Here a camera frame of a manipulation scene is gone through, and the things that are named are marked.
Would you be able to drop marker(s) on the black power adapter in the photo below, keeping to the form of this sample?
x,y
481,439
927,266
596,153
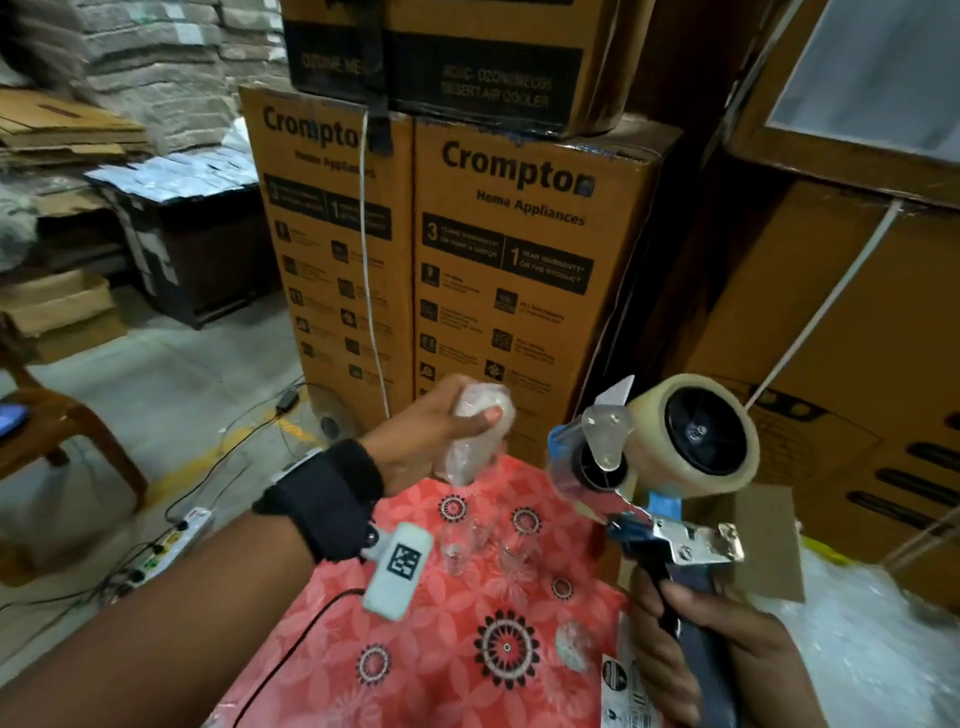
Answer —
x,y
288,399

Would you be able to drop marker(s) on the stack of Crompton cartons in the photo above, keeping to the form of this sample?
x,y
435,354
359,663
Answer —
x,y
510,270

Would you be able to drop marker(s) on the pile of flattened cardboard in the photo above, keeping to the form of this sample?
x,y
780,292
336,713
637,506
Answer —
x,y
68,128

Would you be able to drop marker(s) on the crumpled clear plastic bag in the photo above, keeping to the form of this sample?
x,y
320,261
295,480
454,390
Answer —
x,y
12,225

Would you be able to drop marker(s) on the person's left forearm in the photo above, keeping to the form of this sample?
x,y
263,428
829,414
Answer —
x,y
150,645

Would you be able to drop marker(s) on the tape dispenser with tape roll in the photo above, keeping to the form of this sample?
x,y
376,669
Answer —
x,y
690,435

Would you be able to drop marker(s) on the bubble wrap bundle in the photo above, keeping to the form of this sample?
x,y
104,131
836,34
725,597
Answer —
x,y
870,660

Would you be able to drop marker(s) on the person's left hand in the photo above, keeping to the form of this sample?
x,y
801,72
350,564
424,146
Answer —
x,y
405,450

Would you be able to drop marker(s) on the white power strip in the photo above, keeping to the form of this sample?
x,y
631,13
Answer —
x,y
165,552

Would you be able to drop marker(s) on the brown plastic chair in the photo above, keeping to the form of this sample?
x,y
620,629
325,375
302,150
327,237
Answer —
x,y
75,428

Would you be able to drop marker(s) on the small cardboard box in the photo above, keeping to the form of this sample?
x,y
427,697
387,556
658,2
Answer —
x,y
768,540

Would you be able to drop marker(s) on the pile of white papers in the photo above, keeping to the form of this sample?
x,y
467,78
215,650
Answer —
x,y
173,173

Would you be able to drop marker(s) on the blue disc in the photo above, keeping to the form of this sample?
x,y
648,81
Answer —
x,y
9,420

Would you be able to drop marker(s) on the person's right hand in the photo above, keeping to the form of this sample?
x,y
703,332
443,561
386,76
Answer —
x,y
720,660

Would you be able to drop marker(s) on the black-white fragile sticker sheet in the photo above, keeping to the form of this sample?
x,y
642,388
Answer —
x,y
623,698

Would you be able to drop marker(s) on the black wristband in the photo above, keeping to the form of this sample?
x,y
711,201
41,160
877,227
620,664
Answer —
x,y
323,503

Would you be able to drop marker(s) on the plain brown floor carton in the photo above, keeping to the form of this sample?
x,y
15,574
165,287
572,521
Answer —
x,y
60,315

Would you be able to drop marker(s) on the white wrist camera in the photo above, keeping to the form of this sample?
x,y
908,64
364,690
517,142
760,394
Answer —
x,y
399,570

